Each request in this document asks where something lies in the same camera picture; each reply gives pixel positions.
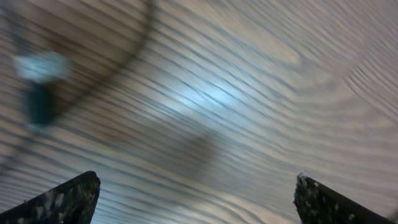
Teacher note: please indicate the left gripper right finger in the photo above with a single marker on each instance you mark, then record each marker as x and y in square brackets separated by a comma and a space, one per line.
[318, 204]

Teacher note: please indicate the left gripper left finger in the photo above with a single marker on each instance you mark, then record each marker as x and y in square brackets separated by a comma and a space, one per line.
[72, 202]

